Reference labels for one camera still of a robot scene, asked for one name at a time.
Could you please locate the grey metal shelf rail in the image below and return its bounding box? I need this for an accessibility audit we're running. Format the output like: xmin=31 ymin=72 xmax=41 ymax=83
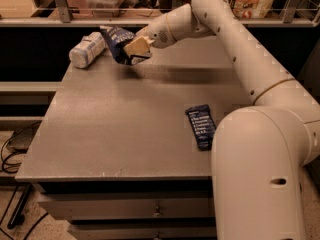
xmin=0 ymin=0 xmax=320 ymax=27

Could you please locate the grey drawer cabinet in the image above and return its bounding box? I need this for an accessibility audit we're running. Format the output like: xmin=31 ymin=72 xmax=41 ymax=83
xmin=16 ymin=37 xmax=248 ymax=226

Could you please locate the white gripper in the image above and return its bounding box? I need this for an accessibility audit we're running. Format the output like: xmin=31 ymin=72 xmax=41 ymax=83
xmin=123 ymin=14 xmax=175 ymax=65

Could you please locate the black power adapter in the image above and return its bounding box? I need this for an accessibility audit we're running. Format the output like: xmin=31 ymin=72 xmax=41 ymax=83
xmin=6 ymin=128 xmax=35 ymax=153

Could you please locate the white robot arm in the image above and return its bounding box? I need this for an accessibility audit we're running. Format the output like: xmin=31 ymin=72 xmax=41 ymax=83
xmin=124 ymin=0 xmax=320 ymax=240

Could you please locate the blue chip bag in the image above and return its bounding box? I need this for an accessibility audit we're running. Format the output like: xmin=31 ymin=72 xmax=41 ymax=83
xmin=100 ymin=26 xmax=137 ymax=65

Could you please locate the black cables left floor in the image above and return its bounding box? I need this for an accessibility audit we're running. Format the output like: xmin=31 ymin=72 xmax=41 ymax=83
xmin=0 ymin=122 xmax=49 ymax=240

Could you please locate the blue plastic water bottle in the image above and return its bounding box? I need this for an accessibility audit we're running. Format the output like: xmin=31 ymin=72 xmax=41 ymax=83
xmin=69 ymin=32 xmax=106 ymax=69

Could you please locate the upper grey drawer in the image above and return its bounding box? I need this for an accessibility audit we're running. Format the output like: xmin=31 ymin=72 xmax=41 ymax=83
xmin=38 ymin=191 xmax=215 ymax=220

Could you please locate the grey drawer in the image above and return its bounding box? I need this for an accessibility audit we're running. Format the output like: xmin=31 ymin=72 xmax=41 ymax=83
xmin=68 ymin=219 xmax=217 ymax=240
xmin=38 ymin=191 xmax=215 ymax=220

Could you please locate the lower grey drawer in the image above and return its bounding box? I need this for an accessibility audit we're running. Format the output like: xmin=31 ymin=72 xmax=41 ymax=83
xmin=68 ymin=219 xmax=217 ymax=240

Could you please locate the dark blue snack bar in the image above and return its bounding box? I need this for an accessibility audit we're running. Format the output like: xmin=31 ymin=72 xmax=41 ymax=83
xmin=185 ymin=104 xmax=216 ymax=151

